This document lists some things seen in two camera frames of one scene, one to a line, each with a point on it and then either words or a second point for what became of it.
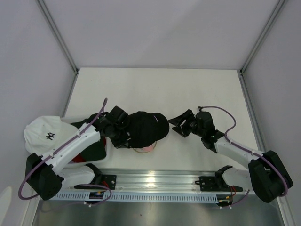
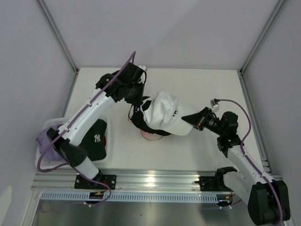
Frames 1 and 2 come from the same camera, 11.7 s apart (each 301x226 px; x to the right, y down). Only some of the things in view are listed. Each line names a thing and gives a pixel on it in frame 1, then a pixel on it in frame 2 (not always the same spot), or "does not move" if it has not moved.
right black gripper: x=182 y=129 → x=199 y=119
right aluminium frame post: x=261 y=37 does not move
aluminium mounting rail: x=159 y=181 does not move
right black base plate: x=209 y=184 does not move
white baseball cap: x=42 y=133 → x=161 y=111
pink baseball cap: x=147 y=149 → x=145 y=135
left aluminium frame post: x=49 y=19 does not move
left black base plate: x=106 y=180 does not move
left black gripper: x=123 y=142 → x=138 y=100
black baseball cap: x=145 y=128 → x=136 y=114
